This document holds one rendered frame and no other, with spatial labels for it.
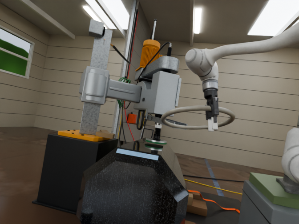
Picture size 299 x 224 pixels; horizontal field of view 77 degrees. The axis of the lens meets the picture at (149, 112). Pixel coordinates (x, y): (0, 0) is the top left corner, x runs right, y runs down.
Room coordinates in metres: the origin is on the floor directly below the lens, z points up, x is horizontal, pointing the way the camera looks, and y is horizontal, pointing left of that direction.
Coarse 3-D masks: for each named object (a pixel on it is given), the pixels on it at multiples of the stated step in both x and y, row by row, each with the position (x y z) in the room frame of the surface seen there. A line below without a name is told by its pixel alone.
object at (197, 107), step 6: (180, 108) 1.11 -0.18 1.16; (186, 108) 1.09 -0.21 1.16; (192, 108) 1.08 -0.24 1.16; (198, 108) 1.07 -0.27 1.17; (204, 108) 1.06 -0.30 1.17; (210, 108) 1.06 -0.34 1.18; (222, 108) 1.08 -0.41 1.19; (168, 114) 1.18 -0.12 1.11; (228, 114) 1.12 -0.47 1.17; (234, 114) 1.17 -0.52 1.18; (162, 120) 1.31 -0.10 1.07; (228, 120) 1.29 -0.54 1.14; (174, 126) 1.47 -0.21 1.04; (180, 126) 1.49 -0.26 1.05; (186, 126) 1.51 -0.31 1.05; (192, 126) 1.51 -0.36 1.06; (198, 126) 1.50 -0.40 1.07; (204, 126) 1.48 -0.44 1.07
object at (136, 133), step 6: (126, 126) 4.78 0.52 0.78; (132, 126) 4.74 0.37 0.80; (150, 126) 5.28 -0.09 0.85; (126, 132) 4.77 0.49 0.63; (132, 132) 4.74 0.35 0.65; (138, 132) 4.70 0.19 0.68; (144, 132) 4.68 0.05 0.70; (150, 132) 5.41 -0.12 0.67; (120, 138) 4.80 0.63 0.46; (126, 138) 4.77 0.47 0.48; (132, 138) 4.73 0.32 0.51; (138, 138) 4.70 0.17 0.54
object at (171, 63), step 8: (168, 56) 1.80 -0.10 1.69; (152, 64) 2.04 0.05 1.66; (160, 64) 1.83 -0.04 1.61; (168, 64) 1.80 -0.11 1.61; (176, 64) 1.82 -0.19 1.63; (136, 72) 2.62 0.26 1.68; (144, 72) 2.29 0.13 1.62; (152, 72) 2.06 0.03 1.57; (168, 72) 1.88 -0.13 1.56; (176, 72) 1.91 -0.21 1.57; (136, 80) 2.63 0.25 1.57; (144, 80) 2.45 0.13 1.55
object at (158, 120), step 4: (144, 116) 2.09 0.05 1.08; (148, 116) 2.07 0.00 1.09; (152, 116) 1.95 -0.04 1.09; (152, 120) 1.93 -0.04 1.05; (156, 120) 1.83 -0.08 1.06; (160, 120) 1.74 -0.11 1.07; (168, 120) 1.58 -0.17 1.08; (172, 120) 1.75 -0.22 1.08; (164, 124) 1.64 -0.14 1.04; (180, 124) 1.60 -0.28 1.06; (184, 124) 1.54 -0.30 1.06; (180, 128) 1.50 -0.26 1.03
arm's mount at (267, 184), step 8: (256, 176) 1.03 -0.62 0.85; (264, 176) 1.04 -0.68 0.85; (272, 176) 1.06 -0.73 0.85; (280, 176) 1.07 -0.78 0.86; (256, 184) 0.99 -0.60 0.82; (264, 184) 0.91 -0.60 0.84; (272, 184) 0.92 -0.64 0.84; (280, 184) 0.93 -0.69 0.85; (264, 192) 0.88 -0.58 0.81; (272, 192) 0.82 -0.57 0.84; (280, 192) 0.83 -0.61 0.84; (272, 200) 0.79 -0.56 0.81; (280, 200) 0.78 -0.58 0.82; (288, 200) 0.78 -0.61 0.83; (296, 200) 0.77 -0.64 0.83; (296, 208) 0.77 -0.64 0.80
